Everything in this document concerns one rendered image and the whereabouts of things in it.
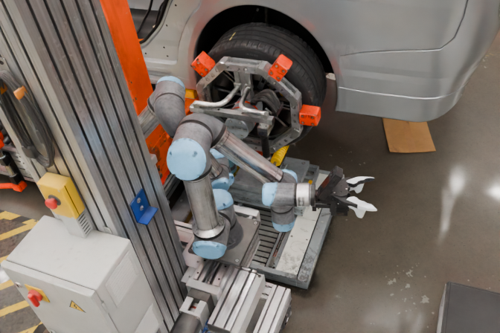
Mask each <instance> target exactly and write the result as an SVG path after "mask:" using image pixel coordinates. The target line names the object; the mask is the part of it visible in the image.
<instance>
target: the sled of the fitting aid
mask: <svg viewBox="0 0 500 333"><path fill-rule="evenodd" d="M239 168H240V167H239V166H237V171H236V172H235V173H233V176H234V177H235V175H236V174H237V172H238V170H239ZM318 176H319V166H317V165H313V164H310V166H309V169H308V170H307V174H306V175H305V178H304V180H303V183H309V184H310V185H311V184H315V183H316V181H317V179H318ZM228 192H229V193H230V194H231V197H232V198H233V201H238V202H242V203H245V204H251V205H255V206H258V207H265V208H269V209H271V207H269V206H265V205H263V202H262V193H256V192H252V191H249V190H242V189H239V188H235V187H232V185H231V186H229V189H228ZM305 209H306V207H295V213H294V214H295V215H299V216H303V214H304V211H305Z"/></svg>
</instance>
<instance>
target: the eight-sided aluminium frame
mask: <svg viewBox="0 0 500 333"><path fill-rule="evenodd" d="M271 67H272V65H271V64H270V63H269V62H267V61H263V60H254V59H242V58H236V57H230V56H224V57H223V58H222V59H221V60H220V61H219V62H218V63H217V64H216V65H215V66H214V67H213V69H212V70H211V71H210V72H209V73H208V74H207V75H206V76H205V77H203V78H202V79H201V80H200V81H199V82H198V83H197V85H196V90H197V94H198V97H199V101H205V102H209V103H212V100H211V93H210V89H209V85H208V84H209V83H211V82H212V81H213V80H214V79H215V78H216V77H217V76H218V75H219V74H220V73H221V72H222V71H224V70H225V71H239V72H242V73H245V72H246V73H250V74H259V75H261V76H262V77H263V78H265V79H266V80H267V81H268V82H269V83H270V84H271V85H272V86H273V87H274V88H276V89H277V90H278V91H279V92H280V93H281V94H282V95H283V96H284V97H285V98H286V99H287V100H288V101H289V102H290V111H291V122H292V128H291V129H289V130H287V131H286V132H284V133H283V134H282V135H280V136H279V137H277V138H275V139H274V140H269V150H270V153H274V152H276V151H278V150H279V149H280V148H282V147H283V146H285V145H287V144H288V143H290V142H291V141H293V140H294V139H296V138H297V137H299V136H300V134H301V132H302V130H303V124H300V123H299V114H298V113H299V111H300V110H301V107H302V101H301V99H302V96H301V92H300V91H299V90H298V89H297V88H296V87H295V86H294V85H292V84H291V83H290V82H289V81H288V80H287V79H286V78H285V77H283V78H282V79H281V81H280V82H278V81H277V80H276V79H274V78H273V77H271V76H270V75H268V71H269V69H270V68H271ZM211 116H212V117H215V118H216V119H218V120H220V121H221V122H223V123H224V124H225V121H224V120H223V119H222V118H221V117H218V116H213V115H211ZM239 139H240V140H241V141H242V142H244V143H245V144H247V145H248V146H250V147H251V148H252V149H253V150H256V151H260V152H262V146H261V139H260V138H254V137H249V136H247V137H246V138H239Z"/></svg>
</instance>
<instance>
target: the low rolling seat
mask: <svg viewBox="0 0 500 333"><path fill-rule="evenodd" d="M439 309H440V310H439V315H438V322H437V333H500V293H499V292H494V291H489V290H486V289H482V288H476V287H473V286H469V285H464V284H460V283H456V282H451V281H448V283H447V284H445V288H444V291H443V296H442V300H441V303H440V308H439Z"/></svg>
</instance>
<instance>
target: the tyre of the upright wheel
mask: <svg viewBox="0 0 500 333"><path fill-rule="evenodd" d="M280 54H283V55H284V56H286V57H287V58H288V59H290V60H292V61H293V63H292V65H291V67H290V69H289V70H288V71H287V73H286V74H285V75H284V76H285V77H286V78H287V79H288V80H289V81H290V82H291V83H292V84H293V85H294V86H295V87H296V88H297V89H298V90H299V91H300V92H301V96H302V99H301V101H302V105H309V106H318V107H321V106H322V104H323V102H324V99H325V96H326V93H327V78H326V74H325V71H324V67H323V65H322V64H321V61H320V59H319V58H318V56H317V54H316V53H315V52H314V50H313V49H312V48H310V46H309V45H308V44H307V43H306V42H305V41H303V39H302V38H299V36H297V35H295V34H294V33H293V32H291V33H290V31H289V30H287V29H284V28H281V27H280V26H277V25H272V24H268V23H262V22H260V23H259V22H255V23H254V22H251V23H246V24H242V25H238V26H236V27H234V28H232V29H230V30H228V31H227V32H226V33H224V34H223V35H222V36H221V37H220V39H219V40H218V41H217V43H216V44H215V45H214V46H213V47H212V49H211V50H210V51H209V53H208V56H209V57H210V58H212V59H213V60H214V61H215V62H216V63H218V62H219V61H220V60H221V59H222V58H223V57H224V56H230V57H236V58H249V59H256V60H263V61H267V62H269V63H270V64H271V65H273V63H274V62H275V60H276V59H277V58H278V57H279V56H280ZM311 128H312V126H308V125H303V130H302V132H301V134H300V136H299V137H297V138H296V139H294V140H293V141H291V142H290V143H288V144H287V145H285V146H288V145H290V144H294V143H296V142H298V141H299V140H300V139H302V138H303V137H304V136H305V135H307V133H308V132H309V131H310V130H311Z"/></svg>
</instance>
